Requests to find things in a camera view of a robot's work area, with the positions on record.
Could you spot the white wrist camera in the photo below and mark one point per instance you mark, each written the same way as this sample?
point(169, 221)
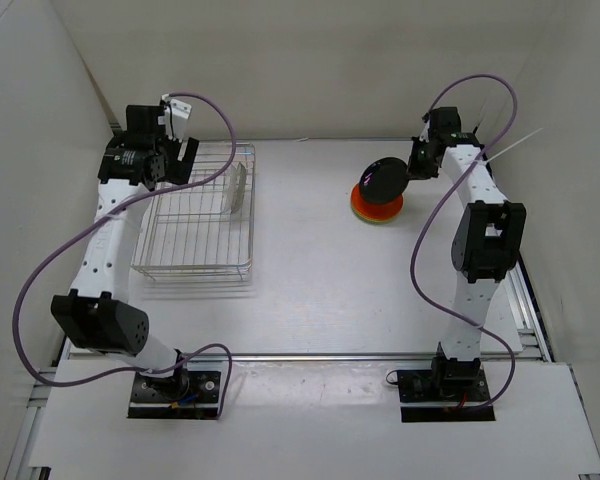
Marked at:
point(176, 116)
point(424, 135)

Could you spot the metal wire dish rack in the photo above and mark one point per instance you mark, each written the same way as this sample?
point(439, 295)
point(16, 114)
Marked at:
point(185, 236)

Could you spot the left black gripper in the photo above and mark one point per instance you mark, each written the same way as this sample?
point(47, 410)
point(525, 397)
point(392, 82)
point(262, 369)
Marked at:
point(178, 172)

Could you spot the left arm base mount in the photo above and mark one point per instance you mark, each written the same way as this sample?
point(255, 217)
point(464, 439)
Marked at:
point(195, 396)

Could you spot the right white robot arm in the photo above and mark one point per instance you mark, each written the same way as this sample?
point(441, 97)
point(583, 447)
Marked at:
point(485, 246)

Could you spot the orange plate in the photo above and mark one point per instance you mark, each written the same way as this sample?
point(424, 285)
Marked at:
point(368, 209)

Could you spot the white zip tie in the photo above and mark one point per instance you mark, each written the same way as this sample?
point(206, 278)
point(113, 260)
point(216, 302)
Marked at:
point(511, 146)

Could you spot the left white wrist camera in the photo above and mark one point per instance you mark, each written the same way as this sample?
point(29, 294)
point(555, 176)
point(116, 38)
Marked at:
point(176, 116)

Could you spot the black plate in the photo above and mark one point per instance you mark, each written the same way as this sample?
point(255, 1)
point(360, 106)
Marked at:
point(383, 181)

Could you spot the green plate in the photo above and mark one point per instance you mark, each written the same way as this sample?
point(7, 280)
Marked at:
point(374, 221)

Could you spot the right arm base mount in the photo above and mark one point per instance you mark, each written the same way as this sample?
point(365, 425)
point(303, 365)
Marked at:
point(449, 391)

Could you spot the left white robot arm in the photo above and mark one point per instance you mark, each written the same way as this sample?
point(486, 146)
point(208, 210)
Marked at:
point(96, 314)

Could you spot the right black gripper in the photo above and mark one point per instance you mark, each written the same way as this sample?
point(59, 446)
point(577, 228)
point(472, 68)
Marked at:
point(415, 172)

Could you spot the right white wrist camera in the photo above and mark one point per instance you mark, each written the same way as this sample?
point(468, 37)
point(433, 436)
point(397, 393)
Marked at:
point(424, 135)

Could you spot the clear glass plate left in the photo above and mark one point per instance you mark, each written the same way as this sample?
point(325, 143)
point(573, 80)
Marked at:
point(231, 201)

